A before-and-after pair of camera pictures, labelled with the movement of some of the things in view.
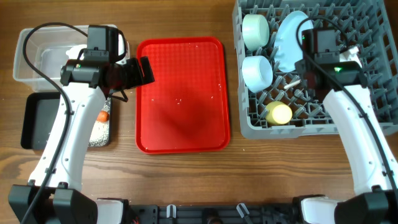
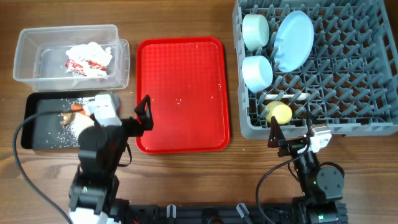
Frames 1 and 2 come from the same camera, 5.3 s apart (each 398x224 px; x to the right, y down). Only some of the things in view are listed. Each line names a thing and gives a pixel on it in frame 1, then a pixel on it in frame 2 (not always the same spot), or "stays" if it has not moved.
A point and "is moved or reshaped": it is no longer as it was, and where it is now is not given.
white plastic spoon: [291, 84] to [303, 96]
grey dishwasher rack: [273, 101] stays
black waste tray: [40, 111] stays
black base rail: [214, 214] stays
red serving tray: [185, 110] stays
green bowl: [255, 31] stays
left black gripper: [137, 73] to [133, 125]
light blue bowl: [257, 73] stays
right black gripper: [311, 86] to [292, 146]
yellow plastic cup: [278, 112] stays
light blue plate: [287, 48] stays
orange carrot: [103, 116] is moved or reshaped
